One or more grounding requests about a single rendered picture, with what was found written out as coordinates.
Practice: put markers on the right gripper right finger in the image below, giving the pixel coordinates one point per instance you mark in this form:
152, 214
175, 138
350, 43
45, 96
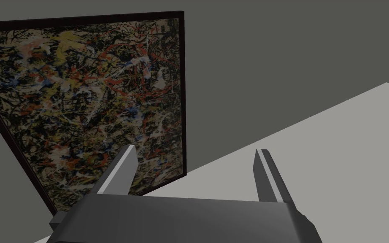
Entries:
269, 180

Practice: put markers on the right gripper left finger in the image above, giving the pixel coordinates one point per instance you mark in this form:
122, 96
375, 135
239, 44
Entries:
120, 175

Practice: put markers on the dark-framed abstract splatter painting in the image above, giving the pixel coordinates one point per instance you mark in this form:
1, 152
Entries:
79, 101

